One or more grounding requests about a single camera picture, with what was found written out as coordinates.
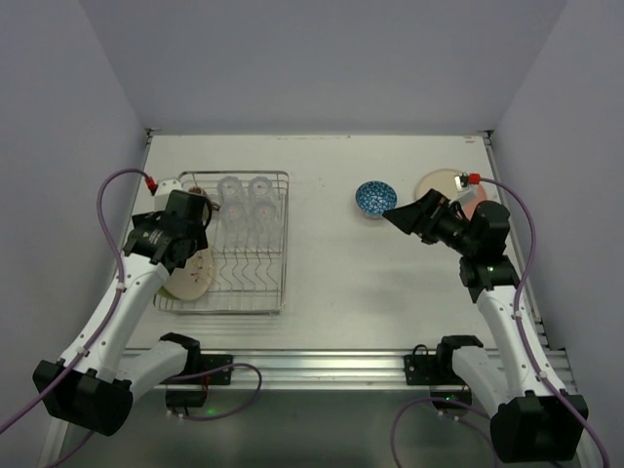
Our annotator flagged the pink beige plate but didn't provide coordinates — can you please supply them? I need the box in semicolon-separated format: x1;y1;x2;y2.
413;169;488;218

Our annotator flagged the blue patterned bowl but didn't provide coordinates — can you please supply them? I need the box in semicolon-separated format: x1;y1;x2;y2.
355;180;398;218

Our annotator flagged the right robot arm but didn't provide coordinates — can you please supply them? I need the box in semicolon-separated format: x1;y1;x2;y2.
383;189;589;463

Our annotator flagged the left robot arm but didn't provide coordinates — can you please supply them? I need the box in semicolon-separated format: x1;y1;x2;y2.
33;189;212;436

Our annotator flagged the brown ceramic mug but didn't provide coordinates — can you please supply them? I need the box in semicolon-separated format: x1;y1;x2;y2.
189;186;220;212

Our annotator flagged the clear glass front left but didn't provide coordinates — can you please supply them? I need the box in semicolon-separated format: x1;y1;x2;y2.
219;200;248;248

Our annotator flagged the beige floral plate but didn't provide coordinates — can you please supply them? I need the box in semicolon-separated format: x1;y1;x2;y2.
164;248;215;301

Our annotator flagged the clear glass front right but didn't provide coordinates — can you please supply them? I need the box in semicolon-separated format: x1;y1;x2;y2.
251;201;280;249

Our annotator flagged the clear glass back right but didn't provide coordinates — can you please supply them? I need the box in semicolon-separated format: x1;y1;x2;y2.
248;175;274;203

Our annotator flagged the green rear plate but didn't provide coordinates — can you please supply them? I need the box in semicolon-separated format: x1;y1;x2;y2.
158;288;176;299

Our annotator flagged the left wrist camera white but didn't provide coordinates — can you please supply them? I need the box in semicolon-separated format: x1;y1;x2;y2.
153;178;181;198

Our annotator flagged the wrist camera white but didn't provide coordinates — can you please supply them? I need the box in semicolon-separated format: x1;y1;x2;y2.
153;178;181;198
453;173;480;206

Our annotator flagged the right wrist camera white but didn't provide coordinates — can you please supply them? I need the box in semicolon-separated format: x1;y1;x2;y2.
453;173;480;206

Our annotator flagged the metal wire dish rack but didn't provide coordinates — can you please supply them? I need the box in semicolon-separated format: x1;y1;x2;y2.
153;171;289;315

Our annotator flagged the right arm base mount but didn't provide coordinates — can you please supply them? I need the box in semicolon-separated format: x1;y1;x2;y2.
403;344;473;410

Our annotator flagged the aluminium front rail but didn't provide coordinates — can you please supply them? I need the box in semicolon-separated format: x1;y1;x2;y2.
202;350;577;391

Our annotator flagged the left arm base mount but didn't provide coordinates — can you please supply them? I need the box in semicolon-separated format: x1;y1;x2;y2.
164;354;233;415

